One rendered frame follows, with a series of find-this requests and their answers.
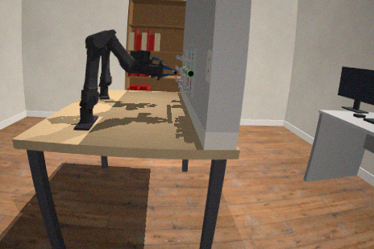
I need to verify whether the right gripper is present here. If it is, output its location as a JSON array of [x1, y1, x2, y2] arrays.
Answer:
[[148, 61, 176, 80]]

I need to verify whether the grey metal bar with green ends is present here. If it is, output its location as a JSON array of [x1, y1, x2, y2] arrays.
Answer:
[[182, 66, 194, 77]]

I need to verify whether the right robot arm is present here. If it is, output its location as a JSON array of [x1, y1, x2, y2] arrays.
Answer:
[[74, 30, 150, 131]]

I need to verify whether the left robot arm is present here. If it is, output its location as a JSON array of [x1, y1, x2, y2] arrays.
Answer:
[[98, 45, 137, 99]]

